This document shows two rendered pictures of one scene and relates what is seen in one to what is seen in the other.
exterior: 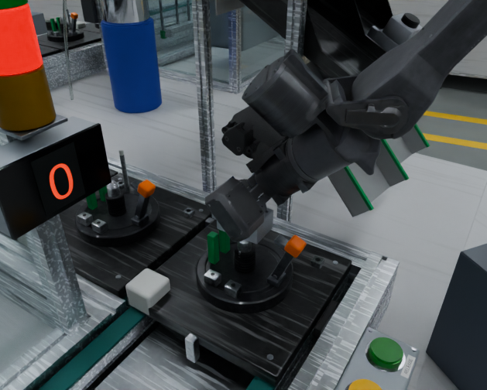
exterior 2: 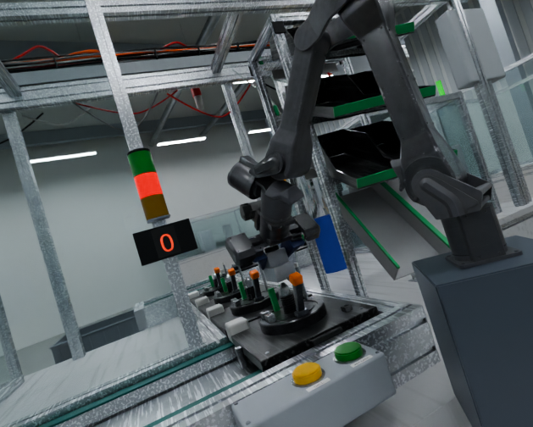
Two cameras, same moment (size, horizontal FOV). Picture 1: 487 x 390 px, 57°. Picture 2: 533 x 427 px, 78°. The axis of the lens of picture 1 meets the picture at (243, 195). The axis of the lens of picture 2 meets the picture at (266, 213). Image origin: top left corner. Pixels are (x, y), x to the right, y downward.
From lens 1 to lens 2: 0.49 m
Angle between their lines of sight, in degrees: 49
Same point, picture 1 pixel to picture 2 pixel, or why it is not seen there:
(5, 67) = (142, 194)
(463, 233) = not seen: outside the picture
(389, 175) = (441, 249)
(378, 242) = not seen: hidden behind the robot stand
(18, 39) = (147, 182)
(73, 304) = (192, 328)
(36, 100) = (154, 205)
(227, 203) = (229, 241)
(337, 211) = not seen: hidden behind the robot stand
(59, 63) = (300, 255)
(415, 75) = (279, 137)
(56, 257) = (180, 294)
